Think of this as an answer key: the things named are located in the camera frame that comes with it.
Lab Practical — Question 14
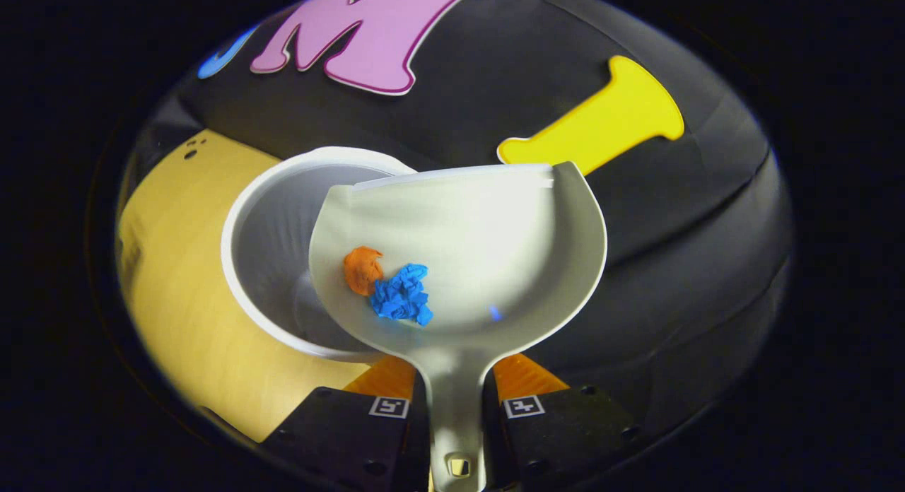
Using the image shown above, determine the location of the white ribbed garbage bin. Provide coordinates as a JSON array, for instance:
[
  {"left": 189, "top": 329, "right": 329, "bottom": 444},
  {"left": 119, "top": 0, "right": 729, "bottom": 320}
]
[{"left": 221, "top": 146, "right": 418, "bottom": 362}]

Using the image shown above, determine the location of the orange paper trash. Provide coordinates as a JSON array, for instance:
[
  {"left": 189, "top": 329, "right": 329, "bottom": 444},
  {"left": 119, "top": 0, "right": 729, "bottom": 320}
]
[{"left": 344, "top": 246, "right": 385, "bottom": 296}]

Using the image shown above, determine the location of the white plastic dustpan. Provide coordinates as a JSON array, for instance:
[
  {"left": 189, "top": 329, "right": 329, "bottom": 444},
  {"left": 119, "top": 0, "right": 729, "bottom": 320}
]
[{"left": 309, "top": 162, "right": 607, "bottom": 492}]

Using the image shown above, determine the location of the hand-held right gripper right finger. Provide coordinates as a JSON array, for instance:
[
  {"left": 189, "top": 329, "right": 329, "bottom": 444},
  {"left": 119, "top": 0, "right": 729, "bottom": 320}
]
[{"left": 483, "top": 353, "right": 641, "bottom": 488}]

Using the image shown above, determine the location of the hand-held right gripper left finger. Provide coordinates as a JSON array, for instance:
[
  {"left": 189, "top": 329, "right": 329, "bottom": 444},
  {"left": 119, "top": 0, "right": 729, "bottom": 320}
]
[{"left": 262, "top": 356, "right": 431, "bottom": 489}]

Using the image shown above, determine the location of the blue paper trash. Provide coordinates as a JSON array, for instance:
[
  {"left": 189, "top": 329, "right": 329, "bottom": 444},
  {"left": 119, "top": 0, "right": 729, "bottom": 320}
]
[{"left": 369, "top": 264, "right": 434, "bottom": 327}]

